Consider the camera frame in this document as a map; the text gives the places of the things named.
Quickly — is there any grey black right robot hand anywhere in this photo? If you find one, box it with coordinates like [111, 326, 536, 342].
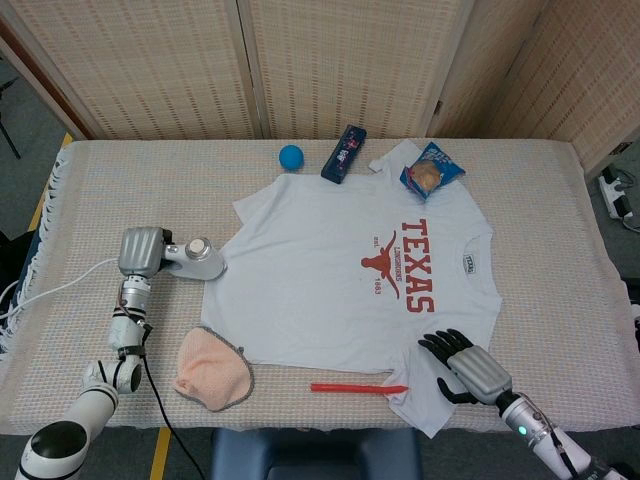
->
[417, 328, 514, 406]

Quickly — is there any white Texas print t-shirt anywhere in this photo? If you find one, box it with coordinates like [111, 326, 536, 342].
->
[199, 138, 504, 440]

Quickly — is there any white handheld device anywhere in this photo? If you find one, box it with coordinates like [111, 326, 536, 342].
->
[162, 235, 229, 284]

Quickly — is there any red plastic stick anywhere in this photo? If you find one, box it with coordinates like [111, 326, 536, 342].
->
[309, 381, 410, 396]

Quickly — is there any blue padded seat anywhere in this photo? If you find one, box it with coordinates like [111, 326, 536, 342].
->
[209, 427, 424, 480]

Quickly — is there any blue snack packet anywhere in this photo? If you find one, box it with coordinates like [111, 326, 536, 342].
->
[398, 141, 467, 202]

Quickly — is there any white power strip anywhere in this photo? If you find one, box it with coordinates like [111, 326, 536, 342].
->
[598, 164, 635, 220]

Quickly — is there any peach towel with checkered trim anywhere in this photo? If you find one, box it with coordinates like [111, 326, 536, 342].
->
[172, 325, 256, 413]

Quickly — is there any blue ball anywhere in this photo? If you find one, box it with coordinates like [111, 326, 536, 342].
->
[278, 144, 306, 173]

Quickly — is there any beige woven tablecloth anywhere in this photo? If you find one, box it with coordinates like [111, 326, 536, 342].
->
[0, 135, 640, 435]

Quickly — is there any woven folding screen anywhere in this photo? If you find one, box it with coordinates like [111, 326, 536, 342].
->
[0, 0, 640, 174]

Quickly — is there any black stand leg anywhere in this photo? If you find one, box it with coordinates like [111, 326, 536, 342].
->
[0, 59, 24, 161]

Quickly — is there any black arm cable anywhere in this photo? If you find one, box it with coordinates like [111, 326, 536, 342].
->
[142, 324, 211, 480]

